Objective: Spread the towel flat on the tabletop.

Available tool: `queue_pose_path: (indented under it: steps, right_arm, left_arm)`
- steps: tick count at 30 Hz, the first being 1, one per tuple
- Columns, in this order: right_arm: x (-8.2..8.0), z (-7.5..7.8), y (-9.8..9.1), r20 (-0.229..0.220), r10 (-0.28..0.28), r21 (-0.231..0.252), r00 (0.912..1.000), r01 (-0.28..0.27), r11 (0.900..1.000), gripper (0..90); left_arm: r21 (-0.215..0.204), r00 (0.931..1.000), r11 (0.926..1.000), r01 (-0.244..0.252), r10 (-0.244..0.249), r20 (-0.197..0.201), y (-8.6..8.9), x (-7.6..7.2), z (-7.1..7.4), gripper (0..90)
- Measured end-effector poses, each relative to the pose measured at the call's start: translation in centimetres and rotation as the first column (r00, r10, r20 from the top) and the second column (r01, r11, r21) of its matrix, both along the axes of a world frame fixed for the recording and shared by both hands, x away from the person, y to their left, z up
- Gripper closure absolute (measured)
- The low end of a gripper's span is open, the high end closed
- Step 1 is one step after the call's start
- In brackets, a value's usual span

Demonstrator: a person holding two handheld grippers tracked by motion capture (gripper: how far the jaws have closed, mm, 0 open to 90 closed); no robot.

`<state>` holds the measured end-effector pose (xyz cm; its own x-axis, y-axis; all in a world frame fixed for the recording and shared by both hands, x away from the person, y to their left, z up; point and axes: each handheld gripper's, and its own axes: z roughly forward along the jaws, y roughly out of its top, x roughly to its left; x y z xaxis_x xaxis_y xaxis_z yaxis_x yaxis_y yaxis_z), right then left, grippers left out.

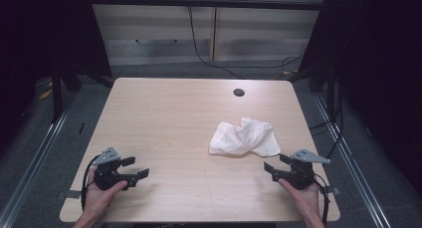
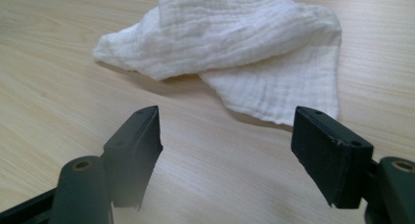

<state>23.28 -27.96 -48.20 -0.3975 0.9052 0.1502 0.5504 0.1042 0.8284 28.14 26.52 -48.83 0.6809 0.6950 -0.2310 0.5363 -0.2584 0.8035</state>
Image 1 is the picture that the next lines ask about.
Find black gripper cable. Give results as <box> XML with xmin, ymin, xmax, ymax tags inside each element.
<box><xmin>80</xmin><ymin>153</ymin><xmax>102</xmax><ymax>211</ymax></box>
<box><xmin>313</xmin><ymin>172</ymin><xmax>331</xmax><ymax>228</ymax></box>

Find black horizontal frame bar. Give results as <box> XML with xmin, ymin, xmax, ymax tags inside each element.
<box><xmin>89</xmin><ymin>0</ymin><xmax>328</xmax><ymax>11</ymax></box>

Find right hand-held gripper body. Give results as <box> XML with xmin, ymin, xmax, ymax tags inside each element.
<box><xmin>271</xmin><ymin>148</ymin><xmax>332</xmax><ymax>191</ymax></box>

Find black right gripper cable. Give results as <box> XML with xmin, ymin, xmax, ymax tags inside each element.
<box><xmin>313</xmin><ymin>172</ymin><xmax>331</xmax><ymax>228</ymax></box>

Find long black floor cable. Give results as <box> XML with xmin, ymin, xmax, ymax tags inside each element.
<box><xmin>186</xmin><ymin>5</ymin><xmax>304</xmax><ymax>81</ymax></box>

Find black cables beside table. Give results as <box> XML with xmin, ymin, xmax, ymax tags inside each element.
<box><xmin>308</xmin><ymin>83</ymin><xmax>345</xmax><ymax>160</ymax></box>

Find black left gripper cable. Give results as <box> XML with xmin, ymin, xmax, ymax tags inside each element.
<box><xmin>80</xmin><ymin>153</ymin><xmax>102</xmax><ymax>211</ymax></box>

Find yellow floor object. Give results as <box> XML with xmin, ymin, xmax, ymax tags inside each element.
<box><xmin>37</xmin><ymin>82</ymin><xmax>54</xmax><ymax>102</ymax></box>

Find person's right hand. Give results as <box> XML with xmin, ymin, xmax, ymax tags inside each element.
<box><xmin>277</xmin><ymin>177</ymin><xmax>321</xmax><ymax>220</ymax></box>

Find black stand post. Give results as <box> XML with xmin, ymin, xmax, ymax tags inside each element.
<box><xmin>50</xmin><ymin>64</ymin><xmax>65</xmax><ymax>124</ymax></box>

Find metal floor rail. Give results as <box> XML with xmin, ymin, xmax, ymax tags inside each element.
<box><xmin>0</xmin><ymin>86</ymin><xmax>80</xmax><ymax>228</ymax></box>
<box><xmin>313</xmin><ymin>94</ymin><xmax>393</xmax><ymax>228</ymax></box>

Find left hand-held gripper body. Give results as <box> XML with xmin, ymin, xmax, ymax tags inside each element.
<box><xmin>92</xmin><ymin>146</ymin><xmax>139</xmax><ymax>191</ymax></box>

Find person's left hand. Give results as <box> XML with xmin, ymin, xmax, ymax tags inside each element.
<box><xmin>82</xmin><ymin>165</ymin><xmax>129</xmax><ymax>220</ymax></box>

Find dark curtain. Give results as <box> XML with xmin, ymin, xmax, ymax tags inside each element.
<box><xmin>298</xmin><ymin>0</ymin><xmax>422</xmax><ymax>197</ymax></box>
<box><xmin>0</xmin><ymin>0</ymin><xmax>113</xmax><ymax>153</ymax></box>

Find white printed cloth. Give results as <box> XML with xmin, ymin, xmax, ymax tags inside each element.
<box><xmin>208</xmin><ymin>116</ymin><xmax>282</xmax><ymax>158</ymax></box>

